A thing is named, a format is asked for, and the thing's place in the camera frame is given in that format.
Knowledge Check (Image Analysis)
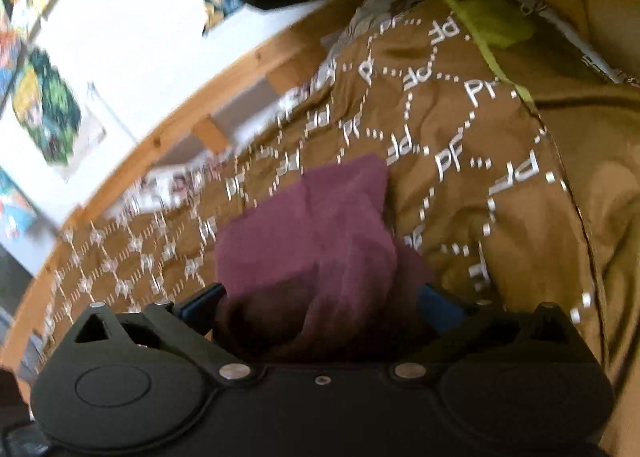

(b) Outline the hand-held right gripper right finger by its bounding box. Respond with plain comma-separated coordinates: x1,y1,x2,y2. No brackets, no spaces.
394,283,592,382

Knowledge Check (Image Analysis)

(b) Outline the blue orange cartoon wall poster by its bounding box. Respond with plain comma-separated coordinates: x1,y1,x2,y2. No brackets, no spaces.
0,167,38,243

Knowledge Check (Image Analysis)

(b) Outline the white floral bedsheet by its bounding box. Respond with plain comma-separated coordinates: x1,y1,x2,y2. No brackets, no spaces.
105,137,241,218

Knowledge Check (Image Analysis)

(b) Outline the wooden bed frame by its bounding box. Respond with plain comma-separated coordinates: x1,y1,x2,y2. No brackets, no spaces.
0,0,361,373

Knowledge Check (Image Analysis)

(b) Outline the maroon small cloth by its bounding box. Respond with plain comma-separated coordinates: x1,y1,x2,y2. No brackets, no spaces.
215,153,436,365

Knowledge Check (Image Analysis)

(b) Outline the green cartoon figure wall poster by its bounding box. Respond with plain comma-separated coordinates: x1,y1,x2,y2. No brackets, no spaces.
10,47,108,183

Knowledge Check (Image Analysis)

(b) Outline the lime green cloth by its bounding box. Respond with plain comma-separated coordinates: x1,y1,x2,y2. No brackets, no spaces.
440,0,538,103

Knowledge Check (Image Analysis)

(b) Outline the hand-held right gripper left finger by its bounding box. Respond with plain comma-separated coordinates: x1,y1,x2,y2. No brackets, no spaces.
60,281,252,383

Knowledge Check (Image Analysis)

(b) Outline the brown patterned blanket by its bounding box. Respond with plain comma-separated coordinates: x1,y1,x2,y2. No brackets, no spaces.
40,0,601,353

